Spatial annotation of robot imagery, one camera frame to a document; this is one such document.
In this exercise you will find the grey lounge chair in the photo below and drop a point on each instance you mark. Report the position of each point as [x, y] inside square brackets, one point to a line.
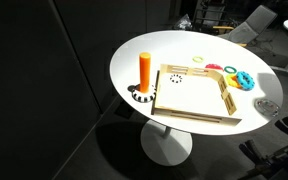
[254, 23]

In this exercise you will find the black clamp stand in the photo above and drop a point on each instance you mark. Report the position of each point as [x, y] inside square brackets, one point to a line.
[284, 156]

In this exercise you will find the orange cylinder peg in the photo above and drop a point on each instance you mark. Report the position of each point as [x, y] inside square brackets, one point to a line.
[145, 71]

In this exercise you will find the grey plastic bag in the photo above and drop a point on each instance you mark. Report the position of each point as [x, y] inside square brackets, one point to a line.
[184, 22]

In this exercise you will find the white table pedestal base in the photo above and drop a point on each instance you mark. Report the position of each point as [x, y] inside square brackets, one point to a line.
[165, 146]

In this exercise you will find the wooden slatted tray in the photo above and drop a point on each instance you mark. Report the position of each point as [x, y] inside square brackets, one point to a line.
[197, 117]

